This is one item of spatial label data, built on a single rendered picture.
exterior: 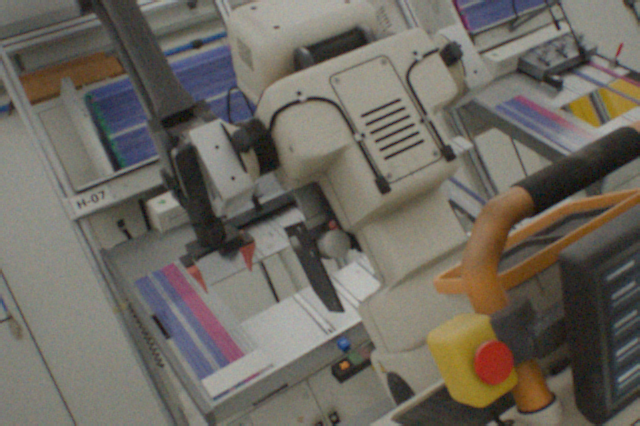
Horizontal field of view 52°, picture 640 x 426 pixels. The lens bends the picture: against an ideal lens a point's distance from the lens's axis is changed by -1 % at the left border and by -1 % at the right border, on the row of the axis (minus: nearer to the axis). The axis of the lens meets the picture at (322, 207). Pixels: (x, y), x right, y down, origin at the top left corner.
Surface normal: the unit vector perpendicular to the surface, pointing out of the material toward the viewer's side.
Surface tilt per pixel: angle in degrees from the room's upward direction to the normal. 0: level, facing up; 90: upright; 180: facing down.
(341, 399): 90
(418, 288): 82
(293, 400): 90
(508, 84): 45
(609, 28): 90
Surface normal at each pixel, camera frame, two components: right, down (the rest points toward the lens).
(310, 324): -0.06, -0.77
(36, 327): 0.38, -0.16
